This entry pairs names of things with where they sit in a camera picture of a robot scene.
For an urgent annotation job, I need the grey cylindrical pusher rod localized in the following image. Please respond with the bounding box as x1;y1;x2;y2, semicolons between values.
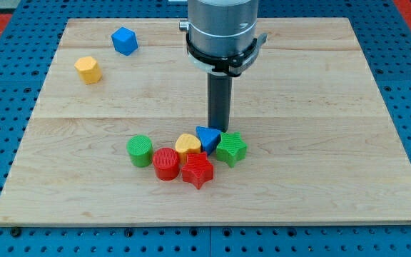
208;74;232;132

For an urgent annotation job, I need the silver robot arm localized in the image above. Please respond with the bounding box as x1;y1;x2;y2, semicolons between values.
179;0;267;132

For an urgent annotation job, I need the blue cube block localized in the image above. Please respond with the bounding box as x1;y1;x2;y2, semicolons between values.
111;27;138;56

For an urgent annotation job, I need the blue triangle block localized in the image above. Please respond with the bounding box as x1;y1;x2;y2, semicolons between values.
196;126;221;155

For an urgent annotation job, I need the green star block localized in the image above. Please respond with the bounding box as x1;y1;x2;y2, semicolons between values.
215;132;248;168

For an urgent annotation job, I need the yellow heart block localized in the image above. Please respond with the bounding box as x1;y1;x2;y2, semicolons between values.
175;133;202;165

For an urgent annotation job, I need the red star block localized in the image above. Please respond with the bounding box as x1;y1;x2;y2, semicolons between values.
181;152;214;190

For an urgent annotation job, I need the red cylinder block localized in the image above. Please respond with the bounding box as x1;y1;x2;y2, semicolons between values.
152;147;180;181

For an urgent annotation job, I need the green cylinder block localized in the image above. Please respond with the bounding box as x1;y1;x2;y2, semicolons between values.
126;135;153;168

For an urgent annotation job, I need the wooden board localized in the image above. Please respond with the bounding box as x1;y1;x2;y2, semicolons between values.
0;18;411;227

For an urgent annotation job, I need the yellow hexagon block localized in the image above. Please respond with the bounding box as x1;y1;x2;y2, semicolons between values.
74;56;102;84

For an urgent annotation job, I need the black clamp ring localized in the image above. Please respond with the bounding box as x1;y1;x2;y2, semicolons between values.
185;32;268;78

